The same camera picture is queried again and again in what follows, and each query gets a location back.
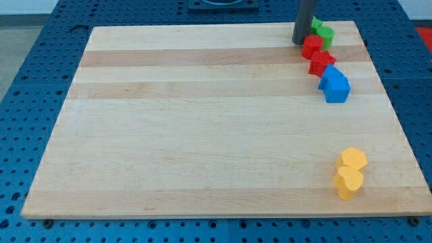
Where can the green circle block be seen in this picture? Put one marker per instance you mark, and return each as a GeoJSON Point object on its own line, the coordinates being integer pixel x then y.
{"type": "Point", "coordinates": [327, 34]}

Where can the wooden board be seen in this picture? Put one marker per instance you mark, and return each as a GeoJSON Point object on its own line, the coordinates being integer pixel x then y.
{"type": "Point", "coordinates": [220, 121]}

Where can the red circle block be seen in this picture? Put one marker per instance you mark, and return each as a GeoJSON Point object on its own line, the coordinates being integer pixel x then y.
{"type": "Point", "coordinates": [311, 44]}

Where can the red star block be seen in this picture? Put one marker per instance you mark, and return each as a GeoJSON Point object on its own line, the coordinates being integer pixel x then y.
{"type": "Point", "coordinates": [319, 62]}

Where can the blue cube block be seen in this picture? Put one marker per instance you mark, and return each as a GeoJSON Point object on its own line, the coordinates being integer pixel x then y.
{"type": "Point", "coordinates": [336, 89]}

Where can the yellow pentagon block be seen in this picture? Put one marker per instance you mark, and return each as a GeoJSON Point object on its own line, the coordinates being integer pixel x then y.
{"type": "Point", "coordinates": [352, 157]}

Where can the green star block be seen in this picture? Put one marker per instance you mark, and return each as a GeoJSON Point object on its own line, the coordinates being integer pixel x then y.
{"type": "Point", "coordinates": [315, 25]}

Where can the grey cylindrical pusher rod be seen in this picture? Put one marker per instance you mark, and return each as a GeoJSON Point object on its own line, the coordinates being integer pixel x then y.
{"type": "Point", "coordinates": [303, 23]}

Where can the yellow heart block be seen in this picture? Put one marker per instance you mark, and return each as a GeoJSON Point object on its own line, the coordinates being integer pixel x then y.
{"type": "Point", "coordinates": [347, 180]}

